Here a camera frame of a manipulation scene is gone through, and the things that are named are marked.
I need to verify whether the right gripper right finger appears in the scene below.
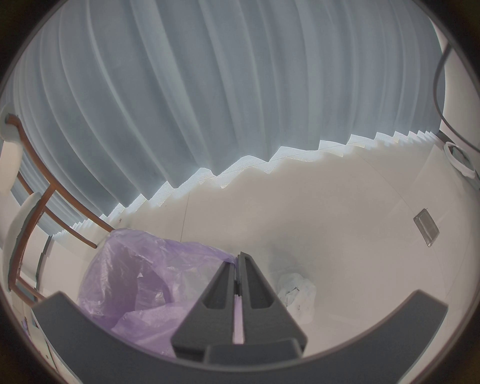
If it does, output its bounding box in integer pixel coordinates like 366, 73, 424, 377
238, 251, 309, 353

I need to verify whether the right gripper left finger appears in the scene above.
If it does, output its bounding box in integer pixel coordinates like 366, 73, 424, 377
171, 261, 238, 357

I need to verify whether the white paper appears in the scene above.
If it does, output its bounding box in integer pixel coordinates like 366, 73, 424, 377
275, 273, 317, 325

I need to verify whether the purple plastic bag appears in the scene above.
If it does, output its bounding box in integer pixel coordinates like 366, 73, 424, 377
77, 228, 241, 357

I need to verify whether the blue-green curtain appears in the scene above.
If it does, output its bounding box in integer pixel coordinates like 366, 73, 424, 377
9, 0, 443, 241

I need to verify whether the wooden chair with white cushions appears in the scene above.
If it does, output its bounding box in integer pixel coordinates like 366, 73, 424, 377
0, 112, 115, 304

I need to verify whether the black cable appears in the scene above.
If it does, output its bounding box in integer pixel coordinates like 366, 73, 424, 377
433, 44, 480, 152

